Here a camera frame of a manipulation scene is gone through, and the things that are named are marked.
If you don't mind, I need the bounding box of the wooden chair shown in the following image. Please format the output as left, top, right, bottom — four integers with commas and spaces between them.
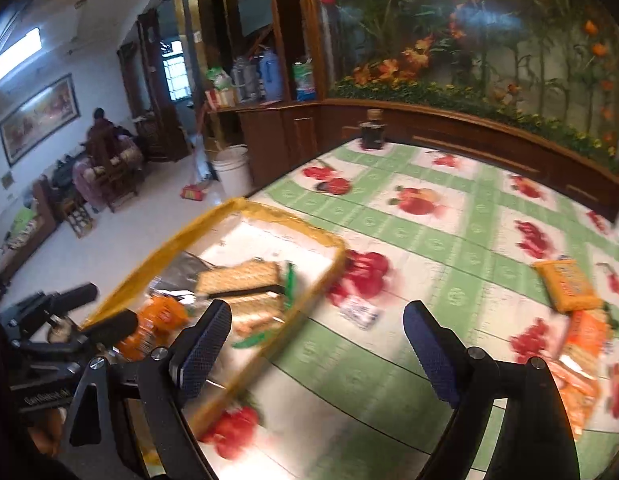
72, 130, 145, 213

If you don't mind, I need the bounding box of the dark glass jar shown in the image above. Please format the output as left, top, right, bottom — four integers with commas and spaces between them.
359, 109, 386, 151

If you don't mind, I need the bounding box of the flower mural display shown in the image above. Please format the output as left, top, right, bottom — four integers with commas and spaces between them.
317, 0, 619, 171

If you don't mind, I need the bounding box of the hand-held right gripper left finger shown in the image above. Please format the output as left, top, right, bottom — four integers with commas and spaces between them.
64, 299, 233, 480

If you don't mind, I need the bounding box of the wooden bench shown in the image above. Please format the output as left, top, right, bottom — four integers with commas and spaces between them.
0, 175, 57, 281

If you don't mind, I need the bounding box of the window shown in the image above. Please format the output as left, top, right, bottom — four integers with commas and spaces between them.
162, 40, 194, 101

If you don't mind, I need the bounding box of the orange snack sachet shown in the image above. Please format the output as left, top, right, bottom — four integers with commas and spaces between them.
116, 295, 190, 361

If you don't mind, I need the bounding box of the wooden cabinet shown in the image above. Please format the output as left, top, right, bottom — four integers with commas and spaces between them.
204, 97, 619, 221

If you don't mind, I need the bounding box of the grey water jug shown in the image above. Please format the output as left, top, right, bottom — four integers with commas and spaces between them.
232, 57, 260, 101

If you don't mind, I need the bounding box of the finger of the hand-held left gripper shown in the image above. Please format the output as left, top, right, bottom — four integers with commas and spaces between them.
14, 282, 99, 321
76, 310, 139, 348

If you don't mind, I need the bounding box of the cracker packet with green ends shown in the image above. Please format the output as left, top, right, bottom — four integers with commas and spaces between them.
194, 259, 296, 336

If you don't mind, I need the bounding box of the orange cracker packet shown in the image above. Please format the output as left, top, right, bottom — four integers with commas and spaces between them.
533, 259, 603, 313
564, 310, 615, 361

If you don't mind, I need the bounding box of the white and blue candy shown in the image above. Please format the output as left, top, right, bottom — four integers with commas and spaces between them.
339, 296, 381, 330

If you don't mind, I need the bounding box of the green and white packet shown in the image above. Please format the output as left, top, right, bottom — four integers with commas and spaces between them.
206, 66, 235, 92

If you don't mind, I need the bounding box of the fruit printed tablecloth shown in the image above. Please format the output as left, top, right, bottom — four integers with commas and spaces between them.
189, 137, 619, 480

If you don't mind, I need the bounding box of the framed wall picture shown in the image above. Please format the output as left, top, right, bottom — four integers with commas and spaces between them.
0, 74, 81, 167

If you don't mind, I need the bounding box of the broom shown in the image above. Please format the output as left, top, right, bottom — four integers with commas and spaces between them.
189, 105, 217, 191

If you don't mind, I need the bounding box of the silver foil snack packet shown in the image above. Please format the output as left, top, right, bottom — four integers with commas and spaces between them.
152, 252, 210, 296

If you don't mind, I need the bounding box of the green and blue bag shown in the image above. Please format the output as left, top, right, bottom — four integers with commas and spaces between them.
293, 57, 316, 102

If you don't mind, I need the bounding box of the yellow cardboard tray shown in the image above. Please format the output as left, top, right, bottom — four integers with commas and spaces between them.
82, 197, 349, 466

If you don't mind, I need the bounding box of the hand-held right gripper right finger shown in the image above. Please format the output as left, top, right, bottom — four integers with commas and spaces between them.
403, 301, 580, 480

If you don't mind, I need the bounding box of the blue thermos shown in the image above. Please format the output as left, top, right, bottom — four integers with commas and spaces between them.
258, 49, 284, 102

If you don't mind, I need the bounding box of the white bucket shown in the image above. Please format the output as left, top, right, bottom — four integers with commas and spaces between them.
209, 145, 254, 200

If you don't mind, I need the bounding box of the ceiling light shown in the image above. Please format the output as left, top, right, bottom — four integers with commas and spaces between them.
0, 27, 42, 88

